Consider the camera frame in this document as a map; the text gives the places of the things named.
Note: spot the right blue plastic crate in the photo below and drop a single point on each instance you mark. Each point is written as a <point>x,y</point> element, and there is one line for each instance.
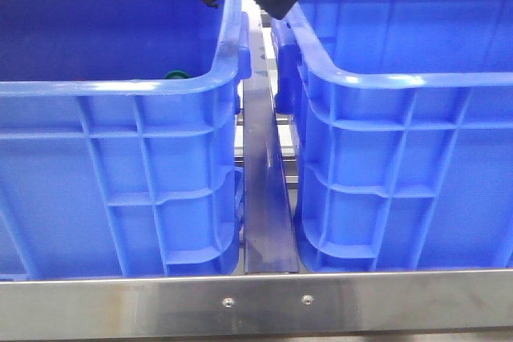
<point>402,128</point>

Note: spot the rail screw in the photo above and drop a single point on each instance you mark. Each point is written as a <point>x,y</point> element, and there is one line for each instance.
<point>307,299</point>
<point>228,302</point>

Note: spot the steel divider rail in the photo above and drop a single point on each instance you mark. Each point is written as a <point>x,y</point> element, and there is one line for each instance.
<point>269,239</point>

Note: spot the right rail screw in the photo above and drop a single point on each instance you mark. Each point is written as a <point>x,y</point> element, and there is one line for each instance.
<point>307,299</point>

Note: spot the left rail screw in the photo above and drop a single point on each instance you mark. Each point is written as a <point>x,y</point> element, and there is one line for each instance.
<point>228,302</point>

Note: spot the blue plastic crate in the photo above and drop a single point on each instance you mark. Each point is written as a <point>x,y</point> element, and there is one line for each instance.
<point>402,128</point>
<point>107,168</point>

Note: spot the left blue plastic crate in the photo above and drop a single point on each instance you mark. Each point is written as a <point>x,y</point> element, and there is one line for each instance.
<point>107,168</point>

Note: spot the green push button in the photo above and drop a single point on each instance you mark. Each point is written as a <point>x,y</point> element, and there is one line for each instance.
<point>177,74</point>

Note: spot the steel front shelf rail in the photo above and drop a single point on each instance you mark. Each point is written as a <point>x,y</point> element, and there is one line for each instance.
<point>265,305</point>

